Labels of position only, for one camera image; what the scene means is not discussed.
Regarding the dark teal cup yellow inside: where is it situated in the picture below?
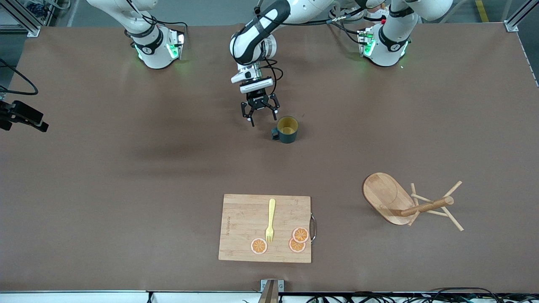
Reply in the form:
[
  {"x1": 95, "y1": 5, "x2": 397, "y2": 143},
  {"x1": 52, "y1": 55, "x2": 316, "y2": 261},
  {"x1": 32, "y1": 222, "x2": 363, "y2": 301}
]
[{"x1": 271, "y1": 116, "x2": 299, "y2": 144}]

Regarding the black left arm base cable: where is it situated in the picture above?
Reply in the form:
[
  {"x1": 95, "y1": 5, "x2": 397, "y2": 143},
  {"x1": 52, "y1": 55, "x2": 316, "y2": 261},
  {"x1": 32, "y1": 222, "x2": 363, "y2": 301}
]
[{"x1": 337, "y1": 22, "x2": 363, "y2": 45}]

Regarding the wooden mug rack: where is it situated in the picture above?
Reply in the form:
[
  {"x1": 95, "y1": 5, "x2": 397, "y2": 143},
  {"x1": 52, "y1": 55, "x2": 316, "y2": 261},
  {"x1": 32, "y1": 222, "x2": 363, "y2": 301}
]
[{"x1": 362, "y1": 172, "x2": 464, "y2": 232}]

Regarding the black tangled cable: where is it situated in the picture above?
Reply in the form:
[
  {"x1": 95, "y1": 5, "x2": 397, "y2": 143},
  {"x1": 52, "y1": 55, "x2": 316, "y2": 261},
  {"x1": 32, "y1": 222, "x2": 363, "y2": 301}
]
[{"x1": 307, "y1": 295, "x2": 426, "y2": 303}]

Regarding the black arm base cable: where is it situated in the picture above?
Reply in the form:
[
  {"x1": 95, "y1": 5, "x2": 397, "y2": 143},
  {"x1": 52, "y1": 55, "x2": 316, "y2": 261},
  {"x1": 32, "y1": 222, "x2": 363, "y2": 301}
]
[
  {"x1": 128, "y1": 0, "x2": 189, "y2": 43},
  {"x1": 337, "y1": 22, "x2": 363, "y2": 45}
]

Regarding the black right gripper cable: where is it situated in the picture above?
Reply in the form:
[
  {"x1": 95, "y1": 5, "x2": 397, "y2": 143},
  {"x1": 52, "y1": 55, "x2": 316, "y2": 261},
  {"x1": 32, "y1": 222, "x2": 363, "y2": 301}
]
[{"x1": 0, "y1": 58, "x2": 39, "y2": 96}]

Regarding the bamboo cutting board metal handle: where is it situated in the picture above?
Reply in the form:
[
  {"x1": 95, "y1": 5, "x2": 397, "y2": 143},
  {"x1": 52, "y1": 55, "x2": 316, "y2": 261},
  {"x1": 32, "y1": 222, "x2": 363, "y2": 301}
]
[{"x1": 218, "y1": 194, "x2": 317, "y2": 264}]

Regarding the white table edge rail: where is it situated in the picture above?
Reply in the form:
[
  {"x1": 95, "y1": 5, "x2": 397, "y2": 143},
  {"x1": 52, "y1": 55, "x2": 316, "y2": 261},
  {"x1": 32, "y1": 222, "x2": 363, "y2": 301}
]
[{"x1": 0, "y1": 290, "x2": 539, "y2": 303}]

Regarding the aluminium frame post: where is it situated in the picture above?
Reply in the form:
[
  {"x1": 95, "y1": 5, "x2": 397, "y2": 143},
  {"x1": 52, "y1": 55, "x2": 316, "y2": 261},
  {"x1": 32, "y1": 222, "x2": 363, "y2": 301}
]
[
  {"x1": 0, "y1": 0, "x2": 41, "y2": 37},
  {"x1": 503, "y1": 0, "x2": 539, "y2": 32}
]

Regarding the yellow plastic fork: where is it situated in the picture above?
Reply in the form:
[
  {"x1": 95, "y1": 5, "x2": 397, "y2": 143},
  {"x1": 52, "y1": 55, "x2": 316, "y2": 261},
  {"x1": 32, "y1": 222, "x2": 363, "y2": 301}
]
[{"x1": 265, "y1": 198, "x2": 277, "y2": 244}]

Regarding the black arched cable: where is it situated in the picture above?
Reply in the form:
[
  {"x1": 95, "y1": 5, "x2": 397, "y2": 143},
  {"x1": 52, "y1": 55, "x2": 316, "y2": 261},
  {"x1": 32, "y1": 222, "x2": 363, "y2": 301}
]
[{"x1": 427, "y1": 287, "x2": 502, "y2": 302}]

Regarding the black right arm base cable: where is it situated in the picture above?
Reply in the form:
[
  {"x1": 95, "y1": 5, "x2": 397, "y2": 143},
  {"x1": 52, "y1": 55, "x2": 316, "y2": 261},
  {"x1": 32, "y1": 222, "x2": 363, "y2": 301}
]
[{"x1": 128, "y1": 0, "x2": 189, "y2": 43}]

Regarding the metal bracket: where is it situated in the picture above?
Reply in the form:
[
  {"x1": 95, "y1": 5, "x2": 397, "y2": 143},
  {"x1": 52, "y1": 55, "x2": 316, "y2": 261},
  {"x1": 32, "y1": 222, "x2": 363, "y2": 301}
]
[{"x1": 260, "y1": 279, "x2": 285, "y2": 303}]

